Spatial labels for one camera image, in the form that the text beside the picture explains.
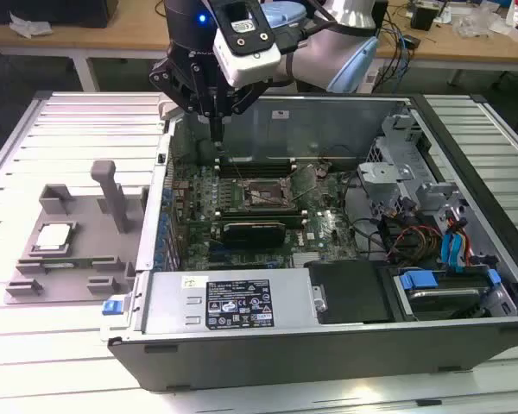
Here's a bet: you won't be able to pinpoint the hard disk in blue carrier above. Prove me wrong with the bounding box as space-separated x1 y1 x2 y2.
392 267 502 323

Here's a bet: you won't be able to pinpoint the black camera cable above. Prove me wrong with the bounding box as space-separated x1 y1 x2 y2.
279 0 344 52

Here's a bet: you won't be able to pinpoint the blue case latch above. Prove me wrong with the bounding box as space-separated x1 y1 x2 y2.
101 297 127 317

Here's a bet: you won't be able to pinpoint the RAM slot with white clips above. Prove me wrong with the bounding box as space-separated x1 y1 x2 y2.
215 157 297 164
215 166 297 173
215 211 308 217

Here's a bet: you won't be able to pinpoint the green RAM stick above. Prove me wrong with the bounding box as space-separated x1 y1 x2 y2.
219 214 306 229

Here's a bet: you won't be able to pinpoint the CPU socket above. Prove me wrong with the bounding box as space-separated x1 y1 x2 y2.
240 178 289 209

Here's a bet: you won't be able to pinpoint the small black box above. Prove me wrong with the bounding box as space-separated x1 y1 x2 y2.
409 3 439 31

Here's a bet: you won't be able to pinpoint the silver CPU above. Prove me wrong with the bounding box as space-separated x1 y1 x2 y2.
33 223 77 254

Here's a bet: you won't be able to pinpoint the wooden desk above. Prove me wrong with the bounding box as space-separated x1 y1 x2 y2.
0 0 518 94

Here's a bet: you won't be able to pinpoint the black computer tower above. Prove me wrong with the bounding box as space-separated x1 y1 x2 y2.
373 0 389 27

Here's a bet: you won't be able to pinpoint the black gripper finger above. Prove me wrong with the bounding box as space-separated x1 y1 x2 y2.
218 79 268 143
148 58 219 143

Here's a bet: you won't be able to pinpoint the red yellow wire bundle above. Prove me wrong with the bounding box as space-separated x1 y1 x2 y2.
386 223 444 262

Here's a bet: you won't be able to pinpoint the silver metal drive cage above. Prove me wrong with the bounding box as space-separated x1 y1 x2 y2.
356 160 418 206

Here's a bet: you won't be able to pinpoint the large black box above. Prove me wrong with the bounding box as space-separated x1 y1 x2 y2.
0 0 120 29

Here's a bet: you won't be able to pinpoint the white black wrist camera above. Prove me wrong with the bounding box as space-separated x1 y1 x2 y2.
209 0 282 89

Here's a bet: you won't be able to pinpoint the long black cable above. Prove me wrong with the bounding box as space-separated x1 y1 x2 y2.
344 170 398 262

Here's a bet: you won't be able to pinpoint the black graphics card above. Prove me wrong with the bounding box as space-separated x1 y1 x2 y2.
221 221 287 260

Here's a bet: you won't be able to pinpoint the black cylindrical part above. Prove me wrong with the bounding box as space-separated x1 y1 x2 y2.
197 137 220 164

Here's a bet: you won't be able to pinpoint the green motherboard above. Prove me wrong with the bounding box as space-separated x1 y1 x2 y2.
170 161 359 272

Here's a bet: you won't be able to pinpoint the black plastic shroud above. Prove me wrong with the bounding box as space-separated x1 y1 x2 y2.
306 260 393 325

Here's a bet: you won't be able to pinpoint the white crumpled paper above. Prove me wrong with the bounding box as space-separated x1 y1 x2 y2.
8 10 53 39

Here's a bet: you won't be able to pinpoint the black power supply label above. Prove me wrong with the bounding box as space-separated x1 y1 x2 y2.
205 279 276 330

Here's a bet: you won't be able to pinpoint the clear plastic bags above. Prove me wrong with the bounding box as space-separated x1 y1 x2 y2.
452 6 509 40

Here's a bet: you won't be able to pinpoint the grey parts rack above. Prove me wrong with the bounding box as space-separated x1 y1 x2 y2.
3 159 150 305

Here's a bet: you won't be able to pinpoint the grey power supply unit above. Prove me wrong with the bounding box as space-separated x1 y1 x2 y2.
142 269 319 336

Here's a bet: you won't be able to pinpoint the black grey PC case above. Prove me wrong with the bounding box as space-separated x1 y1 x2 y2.
99 90 518 393

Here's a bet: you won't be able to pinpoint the blue flat data wire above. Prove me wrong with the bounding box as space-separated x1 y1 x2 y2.
441 228 458 273
453 228 471 273

